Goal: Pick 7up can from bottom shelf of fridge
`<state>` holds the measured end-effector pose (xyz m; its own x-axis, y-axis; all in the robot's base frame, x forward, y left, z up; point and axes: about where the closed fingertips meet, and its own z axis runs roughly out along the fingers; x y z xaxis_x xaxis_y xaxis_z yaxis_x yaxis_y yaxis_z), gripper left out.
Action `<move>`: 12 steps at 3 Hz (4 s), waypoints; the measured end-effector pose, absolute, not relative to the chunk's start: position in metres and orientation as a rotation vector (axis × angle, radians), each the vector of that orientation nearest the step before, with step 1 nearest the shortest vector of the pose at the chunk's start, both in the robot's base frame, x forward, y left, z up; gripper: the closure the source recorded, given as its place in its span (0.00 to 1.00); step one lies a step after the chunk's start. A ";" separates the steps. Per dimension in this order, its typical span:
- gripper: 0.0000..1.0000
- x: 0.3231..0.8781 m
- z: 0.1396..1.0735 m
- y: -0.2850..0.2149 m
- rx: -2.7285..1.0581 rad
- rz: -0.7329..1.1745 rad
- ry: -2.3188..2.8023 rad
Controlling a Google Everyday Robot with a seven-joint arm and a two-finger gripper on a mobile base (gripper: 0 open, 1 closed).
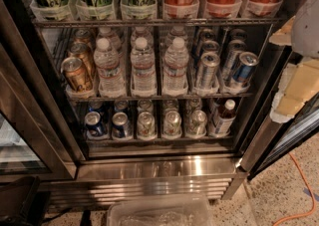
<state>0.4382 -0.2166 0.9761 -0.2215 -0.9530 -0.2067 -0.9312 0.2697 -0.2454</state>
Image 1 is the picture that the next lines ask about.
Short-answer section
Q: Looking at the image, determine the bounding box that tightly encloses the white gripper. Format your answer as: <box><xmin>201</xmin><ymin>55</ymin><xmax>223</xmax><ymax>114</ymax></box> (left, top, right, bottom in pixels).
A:
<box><xmin>269</xmin><ymin>17</ymin><xmax>319</xmax><ymax>123</ymax></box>

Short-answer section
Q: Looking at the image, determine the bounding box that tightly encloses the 7up can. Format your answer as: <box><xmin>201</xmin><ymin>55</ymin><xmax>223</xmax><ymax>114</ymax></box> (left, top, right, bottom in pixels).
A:
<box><xmin>186</xmin><ymin>110</ymin><xmax>207</xmax><ymax>136</ymax></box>
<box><xmin>137</xmin><ymin>112</ymin><xmax>157</xmax><ymax>140</ymax></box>
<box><xmin>162</xmin><ymin>111</ymin><xmax>181</xmax><ymax>138</ymax></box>

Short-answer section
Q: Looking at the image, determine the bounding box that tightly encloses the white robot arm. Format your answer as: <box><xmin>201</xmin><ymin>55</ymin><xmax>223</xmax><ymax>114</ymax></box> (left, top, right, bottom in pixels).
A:
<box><xmin>269</xmin><ymin>0</ymin><xmax>319</xmax><ymax>123</ymax></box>

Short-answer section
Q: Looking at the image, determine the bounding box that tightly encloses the front right Red Bull can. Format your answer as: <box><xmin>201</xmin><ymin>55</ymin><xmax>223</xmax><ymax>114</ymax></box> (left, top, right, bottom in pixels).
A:
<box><xmin>228</xmin><ymin>52</ymin><xmax>259</xmax><ymax>89</ymax></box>

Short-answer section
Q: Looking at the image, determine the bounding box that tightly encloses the red bull can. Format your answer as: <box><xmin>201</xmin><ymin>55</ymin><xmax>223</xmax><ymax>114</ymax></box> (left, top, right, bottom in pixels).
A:
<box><xmin>195</xmin><ymin>52</ymin><xmax>220</xmax><ymax>90</ymax></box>
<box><xmin>228</xmin><ymin>52</ymin><xmax>259</xmax><ymax>89</ymax></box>

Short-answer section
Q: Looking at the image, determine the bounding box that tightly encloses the front left Red Bull can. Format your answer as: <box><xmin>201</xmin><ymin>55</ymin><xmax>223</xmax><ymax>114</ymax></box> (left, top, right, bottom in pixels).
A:
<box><xmin>195</xmin><ymin>52</ymin><xmax>220</xmax><ymax>90</ymax></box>

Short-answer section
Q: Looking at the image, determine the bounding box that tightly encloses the open fridge door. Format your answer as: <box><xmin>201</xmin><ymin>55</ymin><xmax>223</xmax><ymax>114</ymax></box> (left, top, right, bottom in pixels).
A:
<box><xmin>240</xmin><ymin>53</ymin><xmax>319</xmax><ymax>180</ymax></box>

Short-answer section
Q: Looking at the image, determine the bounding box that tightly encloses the stainless steel fridge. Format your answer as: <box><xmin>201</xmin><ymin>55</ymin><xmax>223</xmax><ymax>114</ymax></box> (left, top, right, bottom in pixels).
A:
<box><xmin>0</xmin><ymin>0</ymin><xmax>319</xmax><ymax>210</ymax></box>

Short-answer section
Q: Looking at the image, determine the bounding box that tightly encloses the front right Pepsi can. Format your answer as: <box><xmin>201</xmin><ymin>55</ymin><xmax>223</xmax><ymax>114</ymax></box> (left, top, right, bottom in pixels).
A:
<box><xmin>112</xmin><ymin>113</ymin><xmax>133</xmax><ymax>139</ymax></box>

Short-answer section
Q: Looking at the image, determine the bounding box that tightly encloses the pepsi can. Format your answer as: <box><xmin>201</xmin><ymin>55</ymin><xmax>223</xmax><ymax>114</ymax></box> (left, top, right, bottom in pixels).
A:
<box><xmin>85</xmin><ymin>112</ymin><xmax>107</xmax><ymax>137</ymax></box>
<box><xmin>112</xmin><ymin>113</ymin><xmax>133</xmax><ymax>139</ymax></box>

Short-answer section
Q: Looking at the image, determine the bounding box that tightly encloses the gold can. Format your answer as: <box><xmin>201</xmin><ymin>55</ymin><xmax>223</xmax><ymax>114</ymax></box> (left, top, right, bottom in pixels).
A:
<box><xmin>62</xmin><ymin>57</ymin><xmax>93</xmax><ymax>93</ymax></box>
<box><xmin>68</xmin><ymin>43</ymin><xmax>95</xmax><ymax>78</ymax></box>

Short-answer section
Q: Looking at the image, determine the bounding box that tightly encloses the front left Pepsi can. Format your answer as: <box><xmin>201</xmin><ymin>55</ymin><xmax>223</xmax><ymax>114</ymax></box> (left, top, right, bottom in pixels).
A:
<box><xmin>85</xmin><ymin>112</ymin><xmax>107</xmax><ymax>137</ymax></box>

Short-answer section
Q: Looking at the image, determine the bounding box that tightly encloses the front gold can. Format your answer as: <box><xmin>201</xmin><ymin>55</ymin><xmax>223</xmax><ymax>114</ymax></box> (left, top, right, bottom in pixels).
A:
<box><xmin>62</xmin><ymin>57</ymin><xmax>93</xmax><ymax>93</ymax></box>

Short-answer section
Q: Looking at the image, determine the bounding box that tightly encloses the brown bottle white cap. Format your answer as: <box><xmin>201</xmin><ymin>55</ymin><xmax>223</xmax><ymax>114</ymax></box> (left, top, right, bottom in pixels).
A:
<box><xmin>210</xmin><ymin>100</ymin><xmax>235</xmax><ymax>137</ymax></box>

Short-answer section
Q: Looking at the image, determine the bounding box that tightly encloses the front right water bottle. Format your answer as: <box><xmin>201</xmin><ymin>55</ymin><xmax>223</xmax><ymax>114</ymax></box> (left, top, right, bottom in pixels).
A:
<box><xmin>162</xmin><ymin>37</ymin><xmax>189</xmax><ymax>97</ymax></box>

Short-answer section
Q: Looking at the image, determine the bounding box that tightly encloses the water bottle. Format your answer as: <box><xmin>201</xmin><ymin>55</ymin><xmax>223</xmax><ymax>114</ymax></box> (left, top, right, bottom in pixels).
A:
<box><xmin>94</xmin><ymin>38</ymin><xmax>126</xmax><ymax>98</ymax></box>
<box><xmin>162</xmin><ymin>37</ymin><xmax>189</xmax><ymax>97</ymax></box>
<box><xmin>131</xmin><ymin>37</ymin><xmax>157</xmax><ymax>97</ymax></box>

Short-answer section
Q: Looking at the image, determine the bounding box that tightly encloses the front middle water bottle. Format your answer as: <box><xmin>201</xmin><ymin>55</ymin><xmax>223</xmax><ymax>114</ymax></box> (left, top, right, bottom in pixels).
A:
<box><xmin>131</xmin><ymin>37</ymin><xmax>157</xmax><ymax>97</ymax></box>

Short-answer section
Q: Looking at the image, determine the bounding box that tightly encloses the front left water bottle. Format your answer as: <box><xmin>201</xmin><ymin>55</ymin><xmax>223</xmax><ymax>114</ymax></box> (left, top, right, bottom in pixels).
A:
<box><xmin>94</xmin><ymin>38</ymin><xmax>126</xmax><ymax>98</ymax></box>

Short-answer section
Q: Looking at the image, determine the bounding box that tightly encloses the clear plastic bin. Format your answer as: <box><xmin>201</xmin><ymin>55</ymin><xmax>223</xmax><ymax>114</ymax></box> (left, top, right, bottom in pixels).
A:
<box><xmin>107</xmin><ymin>194</ymin><xmax>213</xmax><ymax>226</ymax></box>

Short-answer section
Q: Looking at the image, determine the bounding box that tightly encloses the black object lower left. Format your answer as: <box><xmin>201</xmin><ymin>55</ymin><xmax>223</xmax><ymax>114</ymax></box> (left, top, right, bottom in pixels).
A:
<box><xmin>0</xmin><ymin>176</ymin><xmax>51</xmax><ymax>226</ymax></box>

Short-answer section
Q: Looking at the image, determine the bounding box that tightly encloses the orange power cable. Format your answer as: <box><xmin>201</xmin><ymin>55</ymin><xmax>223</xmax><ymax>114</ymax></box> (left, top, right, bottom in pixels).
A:
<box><xmin>272</xmin><ymin>151</ymin><xmax>317</xmax><ymax>226</ymax></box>

